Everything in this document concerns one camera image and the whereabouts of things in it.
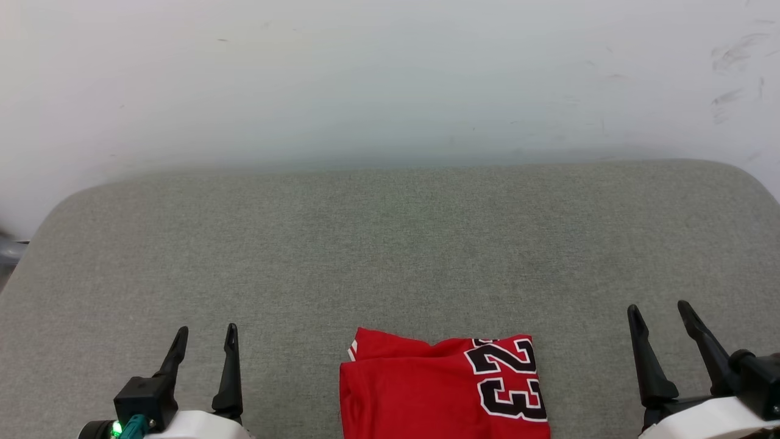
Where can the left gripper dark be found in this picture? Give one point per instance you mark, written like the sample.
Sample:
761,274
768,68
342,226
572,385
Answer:
146,399

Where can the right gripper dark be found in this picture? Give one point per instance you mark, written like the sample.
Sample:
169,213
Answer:
758,381

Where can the red basketball jersey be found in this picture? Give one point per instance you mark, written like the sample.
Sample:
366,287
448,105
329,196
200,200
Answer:
414,396

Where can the grey fabric sofa cushion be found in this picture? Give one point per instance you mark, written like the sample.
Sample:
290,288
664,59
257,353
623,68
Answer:
390,256

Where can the grey rounded metal object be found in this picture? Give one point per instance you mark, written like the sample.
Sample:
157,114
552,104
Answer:
9,253

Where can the left white wrist camera housing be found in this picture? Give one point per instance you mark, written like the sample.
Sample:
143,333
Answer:
195,427

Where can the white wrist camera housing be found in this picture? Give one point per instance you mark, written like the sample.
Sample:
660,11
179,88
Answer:
195,427
707,424

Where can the right white wrist camera housing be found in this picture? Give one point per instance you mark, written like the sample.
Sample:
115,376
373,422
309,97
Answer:
707,424

